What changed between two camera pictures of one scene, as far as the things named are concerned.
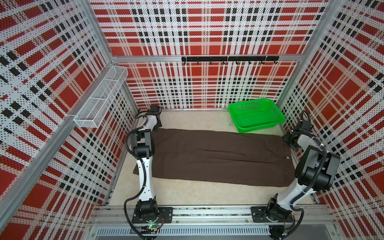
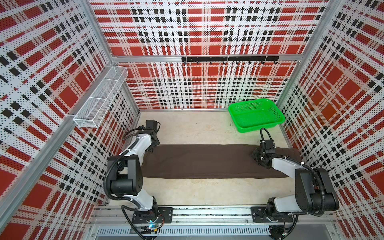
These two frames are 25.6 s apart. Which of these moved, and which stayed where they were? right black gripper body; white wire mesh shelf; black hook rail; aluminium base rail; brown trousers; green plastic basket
Moved: right black gripper body; brown trousers
Stayed: aluminium base rail; green plastic basket; black hook rail; white wire mesh shelf
